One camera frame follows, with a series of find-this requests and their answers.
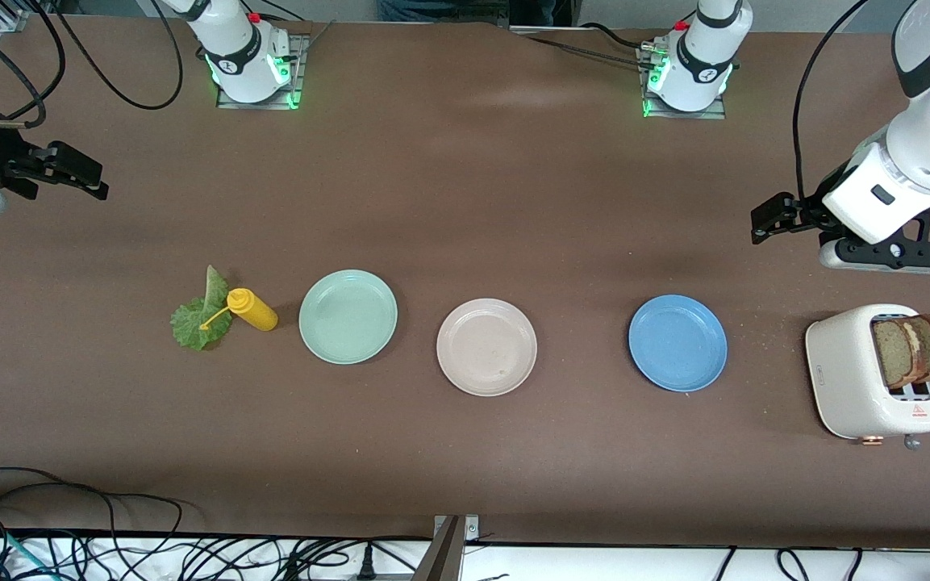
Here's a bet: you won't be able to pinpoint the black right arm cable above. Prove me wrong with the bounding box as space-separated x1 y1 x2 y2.
0 0 185 130

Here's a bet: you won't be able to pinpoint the yellow mustard squeeze bottle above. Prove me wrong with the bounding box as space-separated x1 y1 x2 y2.
199 288 279 332

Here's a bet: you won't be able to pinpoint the mint green plate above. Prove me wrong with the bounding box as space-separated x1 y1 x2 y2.
298 270 398 366

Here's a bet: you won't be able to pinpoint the grey metal post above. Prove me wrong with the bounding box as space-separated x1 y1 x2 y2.
412 515 465 581

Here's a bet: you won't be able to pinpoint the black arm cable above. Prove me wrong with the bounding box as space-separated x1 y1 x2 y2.
0 0 185 130
792 0 873 212

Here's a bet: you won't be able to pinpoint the tangled black cables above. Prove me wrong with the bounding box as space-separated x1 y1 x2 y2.
0 529 433 581

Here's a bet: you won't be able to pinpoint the green lettuce leaf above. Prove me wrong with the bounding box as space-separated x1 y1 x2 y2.
170 265 233 352

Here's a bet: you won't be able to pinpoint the blue plate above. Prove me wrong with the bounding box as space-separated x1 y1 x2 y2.
628 295 728 393

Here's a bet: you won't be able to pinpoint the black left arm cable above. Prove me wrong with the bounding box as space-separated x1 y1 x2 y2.
792 0 873 212

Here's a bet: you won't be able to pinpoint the looped black cable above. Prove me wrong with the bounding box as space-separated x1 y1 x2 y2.
0 466 185 537

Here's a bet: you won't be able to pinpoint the white toaster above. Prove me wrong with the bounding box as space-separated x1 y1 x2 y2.
805 304 930 449

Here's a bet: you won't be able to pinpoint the beige plate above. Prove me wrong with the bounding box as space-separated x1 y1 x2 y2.
436 299 538 397

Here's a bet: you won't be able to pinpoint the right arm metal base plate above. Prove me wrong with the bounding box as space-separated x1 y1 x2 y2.
216 32 310 111

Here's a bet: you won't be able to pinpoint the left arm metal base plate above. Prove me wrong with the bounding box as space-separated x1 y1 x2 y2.
636 44 728 120

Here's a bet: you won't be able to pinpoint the small metal bracket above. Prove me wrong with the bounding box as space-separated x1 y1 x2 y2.
432 515 480 543

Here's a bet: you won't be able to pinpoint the black braided cable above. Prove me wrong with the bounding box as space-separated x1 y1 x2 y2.
511 23 661 72

